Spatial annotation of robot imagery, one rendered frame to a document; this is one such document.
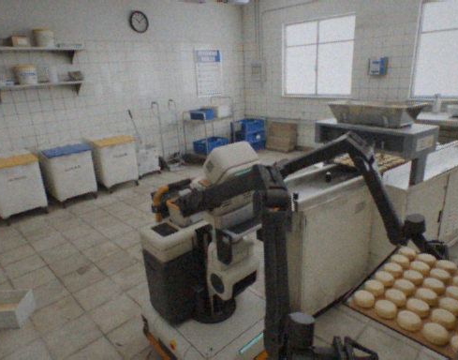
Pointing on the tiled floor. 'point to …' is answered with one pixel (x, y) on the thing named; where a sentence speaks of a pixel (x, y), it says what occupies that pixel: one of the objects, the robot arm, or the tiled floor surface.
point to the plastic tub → (10, 308)
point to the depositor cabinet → (404, 193)
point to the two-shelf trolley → (205, 128)
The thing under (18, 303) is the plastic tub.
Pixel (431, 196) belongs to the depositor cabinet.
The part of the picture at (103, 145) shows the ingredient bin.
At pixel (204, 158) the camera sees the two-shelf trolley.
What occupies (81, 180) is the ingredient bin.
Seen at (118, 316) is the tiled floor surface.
